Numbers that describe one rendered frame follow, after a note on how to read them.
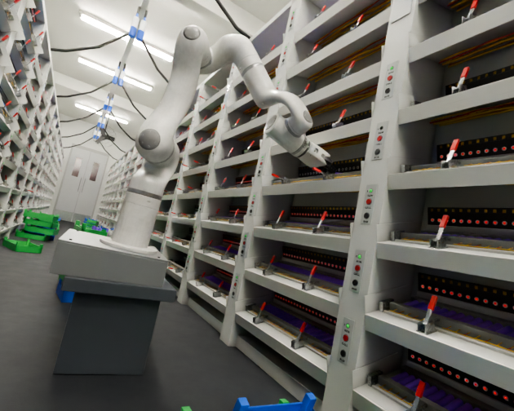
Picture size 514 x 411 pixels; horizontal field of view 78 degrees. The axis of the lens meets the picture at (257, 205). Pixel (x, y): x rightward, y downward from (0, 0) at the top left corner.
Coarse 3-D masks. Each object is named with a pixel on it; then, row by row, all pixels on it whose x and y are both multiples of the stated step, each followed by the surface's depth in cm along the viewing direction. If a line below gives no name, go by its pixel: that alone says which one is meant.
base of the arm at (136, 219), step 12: (132, 192) 106; (132, 204) 106; (144, 204) 106; (156, 204) 110; (120, 216) 107; (132, 216) 105; (144, 216) 107; (156, 216) 112; (120, 228) 105; (132, 228) 105; (144, 228) 107; (108, 240) 106; (120, 240) 105; (132, 240) 105; (144, 240) 108; (144, 252) 105; (156, 252) 111
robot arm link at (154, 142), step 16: (192, 32) 106; (176, 48) 108; (192, 48) 107; (208, 48) 114; (176, 64) 111; (192, 64) 110; (176, 80) 111; (192, 80) 112; (176, 96) 110; (192, 96) 115; (160, 112) 108; (176, 112) 110; (144, 128) 104; (160, 128) 105; (176, 128) 109; (144, 144) 102; (160, 144) 103; (160, 160) 108
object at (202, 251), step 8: (224, 240) 213; (232, 240) 203; (240, 240) 193; (200, 248) 210; (208, 248) 206; (216, 248) 198; (224, 248) 200; (232, 248) 197; (200, 256) 198; (208, 256) 186; (216, 256) 183; (224, 256) 172; (232, 256) 176; (216, 264) 176; (224, 264) 167; (232, 264) 159; (232, 272) 159
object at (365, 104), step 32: (480, 0) 102; (448, 64) 106; (480, 64) 97; (448, 128) 101; (480, 128) 93; (512, 128) 86; (352, 192) 129; (448, 192) 96; (480, 192) 89; (512, 192) 82; (416, 288) 97; (512, 288) 77
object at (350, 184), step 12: (264, 180) 153; (276, 180) 154; (324, 180) 115; (336, 180) 110; (348, 180) 105; (360, 180) 101; (264, 192) 150; (276, 192) 142; (288, 192) 134; (300, 192) 127; (312, 192) 121
